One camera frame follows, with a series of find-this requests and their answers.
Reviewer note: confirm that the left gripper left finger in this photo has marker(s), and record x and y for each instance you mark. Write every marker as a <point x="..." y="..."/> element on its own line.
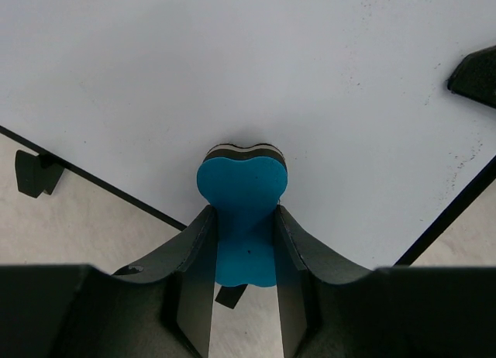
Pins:
<point x="157" y="306"/>

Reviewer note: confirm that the small black-framed whiteboard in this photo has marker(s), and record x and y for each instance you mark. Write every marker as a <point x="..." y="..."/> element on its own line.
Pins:
<point x="354" y="93"/>

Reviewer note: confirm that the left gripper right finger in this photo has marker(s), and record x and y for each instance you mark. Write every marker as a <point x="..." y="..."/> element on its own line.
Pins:
<point x="332" y="307"/>

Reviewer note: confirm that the blue bone-shaped eraser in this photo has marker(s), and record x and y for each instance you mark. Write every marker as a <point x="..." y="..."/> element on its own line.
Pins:
<point x="244" y="185"/>

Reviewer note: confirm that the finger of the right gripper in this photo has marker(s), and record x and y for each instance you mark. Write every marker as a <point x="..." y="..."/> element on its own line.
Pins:
<point x="475" y="77"/>

